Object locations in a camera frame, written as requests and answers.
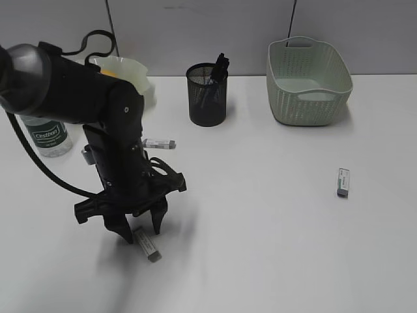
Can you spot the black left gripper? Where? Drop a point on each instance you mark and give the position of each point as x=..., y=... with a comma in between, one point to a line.
x=133, y=182

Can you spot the grey white eraser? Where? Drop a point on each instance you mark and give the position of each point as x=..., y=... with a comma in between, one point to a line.
x=343, y=183
x=159, y=144
x=147, y=245

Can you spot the clear water bottle green label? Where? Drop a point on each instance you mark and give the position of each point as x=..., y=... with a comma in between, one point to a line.
x=50, y=137

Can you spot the yellow mango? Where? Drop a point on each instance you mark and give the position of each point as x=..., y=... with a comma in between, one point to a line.
x=108, y=73

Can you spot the black marker pen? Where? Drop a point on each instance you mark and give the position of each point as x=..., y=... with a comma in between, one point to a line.
x=221, y=66
x=217, y=75
x=224, y=68

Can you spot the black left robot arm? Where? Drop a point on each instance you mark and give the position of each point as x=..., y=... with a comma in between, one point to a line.
x=39, y=81

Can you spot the black mesh pen holder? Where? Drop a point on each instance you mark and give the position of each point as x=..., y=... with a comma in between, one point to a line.
x=207, y=101

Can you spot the pale green woven plastic basket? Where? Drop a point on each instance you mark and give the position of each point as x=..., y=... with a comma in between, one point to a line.
x=307, y=82

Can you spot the pale green wavy glass bowl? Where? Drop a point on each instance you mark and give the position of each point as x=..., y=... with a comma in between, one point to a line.
x=133, y=72

